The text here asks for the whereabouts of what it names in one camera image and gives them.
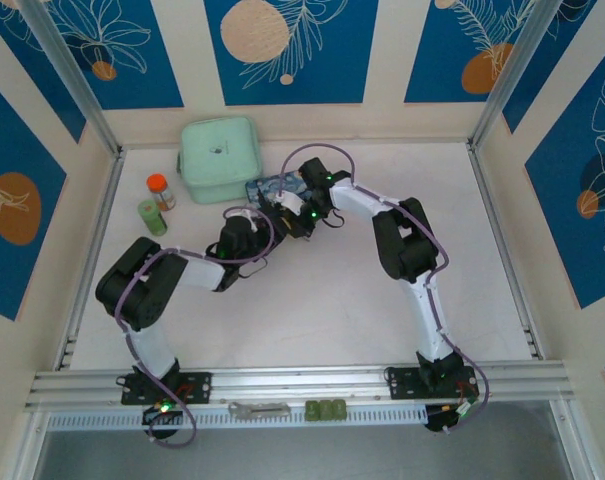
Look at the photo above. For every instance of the aluminium table side rail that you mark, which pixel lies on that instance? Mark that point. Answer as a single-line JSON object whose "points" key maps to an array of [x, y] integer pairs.
{"points": [[101, 220], [489, 200]]}

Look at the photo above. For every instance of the starry night painted box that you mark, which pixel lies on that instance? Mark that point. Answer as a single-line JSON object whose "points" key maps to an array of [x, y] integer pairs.
{"points": [[267, 190]]}

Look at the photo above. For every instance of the orange capped spice bottle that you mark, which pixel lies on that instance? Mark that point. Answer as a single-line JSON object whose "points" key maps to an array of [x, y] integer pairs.
{"points": [[161, 192]]}

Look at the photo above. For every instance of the mint green square case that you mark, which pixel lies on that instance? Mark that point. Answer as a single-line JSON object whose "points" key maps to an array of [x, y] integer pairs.
{"points": [[217, 150]]}

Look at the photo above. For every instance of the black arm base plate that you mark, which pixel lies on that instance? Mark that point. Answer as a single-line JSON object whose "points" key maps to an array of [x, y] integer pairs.
{"points": [[402, 384], [197, 387]]}

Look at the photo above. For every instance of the aluminium front beam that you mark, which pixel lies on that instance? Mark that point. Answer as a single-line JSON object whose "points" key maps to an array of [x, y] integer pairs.
{"points": [[307, 385]]}

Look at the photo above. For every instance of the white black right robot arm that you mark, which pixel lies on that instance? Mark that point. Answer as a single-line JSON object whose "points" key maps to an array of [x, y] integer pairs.
{"points": [[349, 202]]}

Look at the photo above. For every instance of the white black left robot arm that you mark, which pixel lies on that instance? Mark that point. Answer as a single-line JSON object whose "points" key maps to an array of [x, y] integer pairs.
{"points": [[202, 272]]}

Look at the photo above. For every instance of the green connector block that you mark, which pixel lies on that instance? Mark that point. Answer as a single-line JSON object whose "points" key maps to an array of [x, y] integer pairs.
{"points": [[338, 409], [312, 410], [325, 410]]}

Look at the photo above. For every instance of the flat silver metal bracket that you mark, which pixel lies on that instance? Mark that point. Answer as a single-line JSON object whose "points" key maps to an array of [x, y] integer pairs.
{"points": [[259, 410]]}

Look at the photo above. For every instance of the aluminium frame post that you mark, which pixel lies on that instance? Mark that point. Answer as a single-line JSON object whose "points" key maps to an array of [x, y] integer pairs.
{"points": [[67, 70], [572, 450], [512, 70], [29, 450]]}

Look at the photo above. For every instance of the green cylindrical canister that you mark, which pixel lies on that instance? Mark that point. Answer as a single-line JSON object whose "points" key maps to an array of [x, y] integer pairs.
{"points": [[152, 220]]}

